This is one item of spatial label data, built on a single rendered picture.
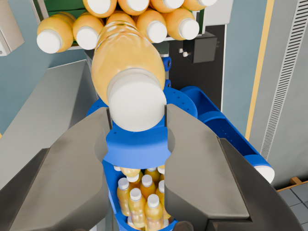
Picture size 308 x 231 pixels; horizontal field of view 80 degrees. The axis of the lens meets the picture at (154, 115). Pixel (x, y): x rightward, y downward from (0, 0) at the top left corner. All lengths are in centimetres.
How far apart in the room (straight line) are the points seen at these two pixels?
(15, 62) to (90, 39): 133
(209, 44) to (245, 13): 129
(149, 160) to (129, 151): 5
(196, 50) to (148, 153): 32
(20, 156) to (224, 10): 85
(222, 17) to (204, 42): 19
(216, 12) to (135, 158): 54
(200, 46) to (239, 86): 157
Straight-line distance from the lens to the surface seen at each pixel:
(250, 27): 191
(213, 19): 72
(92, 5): 40
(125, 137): 40
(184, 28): 43
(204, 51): 57
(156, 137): 39
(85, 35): 41
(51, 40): 42
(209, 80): 169
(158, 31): 42
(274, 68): 226
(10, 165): 81
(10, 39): 48
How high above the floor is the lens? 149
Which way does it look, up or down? 53 degrees down
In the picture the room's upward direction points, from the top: 159 degrees clockwise
